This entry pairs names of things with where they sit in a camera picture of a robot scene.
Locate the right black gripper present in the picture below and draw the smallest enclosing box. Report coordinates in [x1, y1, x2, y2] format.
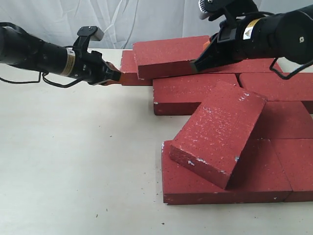
[190, 21, 245, 73]

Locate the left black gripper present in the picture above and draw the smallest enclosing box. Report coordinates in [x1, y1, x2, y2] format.
[66, 48, 122, 86]

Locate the red brick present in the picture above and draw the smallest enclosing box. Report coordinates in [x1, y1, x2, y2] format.
[271, 139, 313, 203]
[161, 140, 292, 205]
[133, 35, 210, 80]
[153, 73, 239, 116]
[202, 58, 273, 73]
[169, 81, 267, 189]
[120, 50, 152, 86]

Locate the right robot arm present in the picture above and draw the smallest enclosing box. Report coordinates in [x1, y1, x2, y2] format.
[190, 0, 313, 79]

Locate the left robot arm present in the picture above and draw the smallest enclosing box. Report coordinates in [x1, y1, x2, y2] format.
[0, 22, 123, 88]

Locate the red brick second row right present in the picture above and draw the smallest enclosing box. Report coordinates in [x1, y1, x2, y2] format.
[239, 72, 313, 114]

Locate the red brick third row right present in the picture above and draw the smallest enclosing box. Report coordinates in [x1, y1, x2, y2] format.
[250, 101, 313, 140]

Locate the white fabric backdrop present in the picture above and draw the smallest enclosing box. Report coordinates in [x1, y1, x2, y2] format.
[0, 0, 313, 51]

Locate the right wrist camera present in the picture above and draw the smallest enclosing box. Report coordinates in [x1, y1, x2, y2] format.
[198, 0, 259, 22]

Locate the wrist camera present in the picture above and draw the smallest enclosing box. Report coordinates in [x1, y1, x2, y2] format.
[72, 26, 104, 52]
[198, 0, 259, 22]

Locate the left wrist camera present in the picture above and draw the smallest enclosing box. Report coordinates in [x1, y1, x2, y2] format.
[72, 26, 104, 52]

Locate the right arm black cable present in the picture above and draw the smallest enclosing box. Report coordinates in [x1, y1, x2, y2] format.
[268, 57, 313, 80]

